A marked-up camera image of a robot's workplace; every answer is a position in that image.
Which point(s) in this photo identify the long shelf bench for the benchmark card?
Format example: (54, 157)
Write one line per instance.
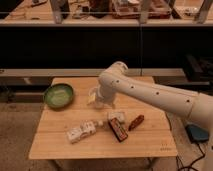
(106, 13)

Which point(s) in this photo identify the small white packet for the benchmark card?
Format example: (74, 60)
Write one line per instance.
(119, 115)

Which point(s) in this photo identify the green bowl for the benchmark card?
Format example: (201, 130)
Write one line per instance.
(58, 95)

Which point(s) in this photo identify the blue device on floor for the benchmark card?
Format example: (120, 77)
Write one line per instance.
(196, 134)

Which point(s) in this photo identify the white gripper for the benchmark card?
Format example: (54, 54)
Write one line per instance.
(96, 100)

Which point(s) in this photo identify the brown snack bar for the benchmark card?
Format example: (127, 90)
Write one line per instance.
(136, 122)

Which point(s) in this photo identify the wooden folding table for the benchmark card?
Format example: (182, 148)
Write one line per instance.
(152, 138)

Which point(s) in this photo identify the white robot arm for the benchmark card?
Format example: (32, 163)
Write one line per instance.
(194, 106)

